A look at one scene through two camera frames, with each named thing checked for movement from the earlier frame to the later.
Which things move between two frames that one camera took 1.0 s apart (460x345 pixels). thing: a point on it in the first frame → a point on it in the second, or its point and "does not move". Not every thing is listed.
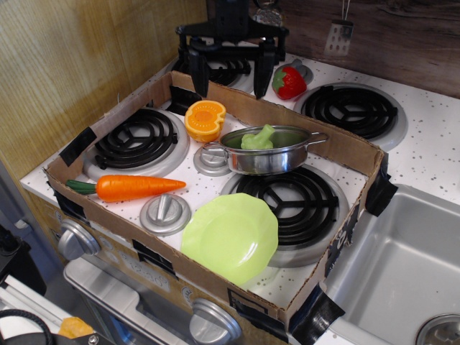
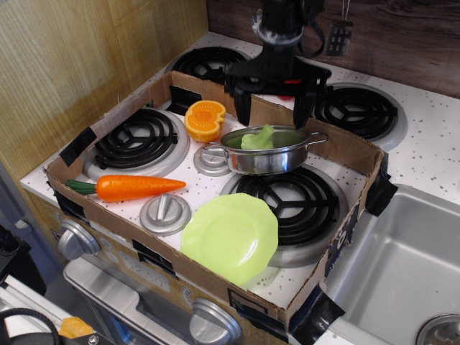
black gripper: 233,24 → 279,71
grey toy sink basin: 401,267 does not move
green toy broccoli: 259,141 does not move
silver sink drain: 442,329 does not move
